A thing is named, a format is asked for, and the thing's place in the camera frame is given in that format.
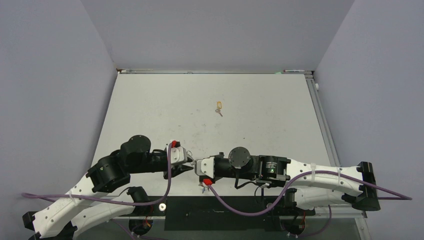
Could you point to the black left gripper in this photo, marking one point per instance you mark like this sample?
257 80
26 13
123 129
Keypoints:
177 169

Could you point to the large metal keyring organizer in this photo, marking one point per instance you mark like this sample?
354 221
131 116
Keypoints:
191 160

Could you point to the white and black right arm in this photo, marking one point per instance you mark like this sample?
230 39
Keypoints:
308 185

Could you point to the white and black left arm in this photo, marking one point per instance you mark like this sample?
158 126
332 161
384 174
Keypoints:
86 204

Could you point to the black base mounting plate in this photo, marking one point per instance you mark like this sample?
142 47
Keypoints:
206 213

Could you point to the silver key with yellow tag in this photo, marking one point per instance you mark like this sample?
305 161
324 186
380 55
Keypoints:
218 111

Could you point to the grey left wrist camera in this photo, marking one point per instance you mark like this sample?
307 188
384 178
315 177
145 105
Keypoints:
176 155

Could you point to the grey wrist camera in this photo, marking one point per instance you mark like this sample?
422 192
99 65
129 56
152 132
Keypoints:
176 155
205 167

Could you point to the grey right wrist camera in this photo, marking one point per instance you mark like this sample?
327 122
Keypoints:
205 167

